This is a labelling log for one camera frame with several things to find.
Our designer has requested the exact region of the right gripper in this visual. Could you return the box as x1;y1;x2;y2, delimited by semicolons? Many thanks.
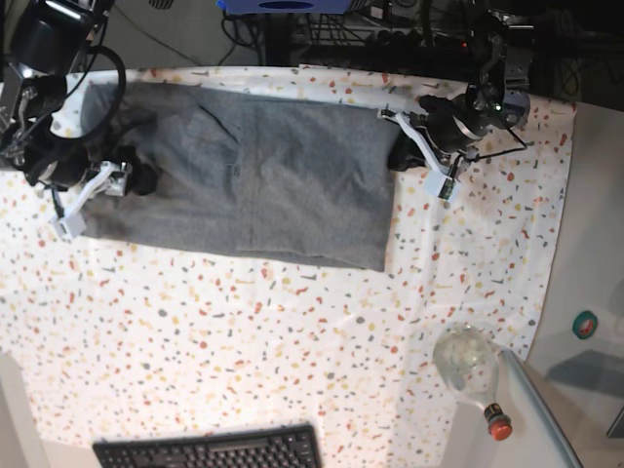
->
21;144;158;240

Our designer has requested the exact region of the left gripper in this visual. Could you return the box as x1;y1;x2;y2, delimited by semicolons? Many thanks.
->
377;95;491;201

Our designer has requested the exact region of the grey t-shirt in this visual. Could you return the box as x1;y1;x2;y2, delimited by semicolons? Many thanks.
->
83;83;398;271

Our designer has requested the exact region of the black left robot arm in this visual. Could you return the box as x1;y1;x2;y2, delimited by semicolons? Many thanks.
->
377;1;534;202

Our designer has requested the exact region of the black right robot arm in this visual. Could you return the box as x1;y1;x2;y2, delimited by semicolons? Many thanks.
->
1;1;157;239

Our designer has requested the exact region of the terrazzo pattern tablecloth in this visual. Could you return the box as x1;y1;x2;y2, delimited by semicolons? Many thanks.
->
0;63;579;468

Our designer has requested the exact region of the clear bottle red cap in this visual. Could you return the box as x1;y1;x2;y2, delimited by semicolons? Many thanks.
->
433;323;513;442

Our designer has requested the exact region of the blue box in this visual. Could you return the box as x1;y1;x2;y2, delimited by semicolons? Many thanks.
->
216;0;370;15

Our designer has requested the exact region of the green tape roll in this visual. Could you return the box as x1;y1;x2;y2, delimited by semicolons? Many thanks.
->
572;310;599;340

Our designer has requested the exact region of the black keyboard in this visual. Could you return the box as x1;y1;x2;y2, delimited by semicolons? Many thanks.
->
93;424;323;468

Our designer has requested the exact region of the wire rack shelf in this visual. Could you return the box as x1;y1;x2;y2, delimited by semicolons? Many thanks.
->
292;1;422;47

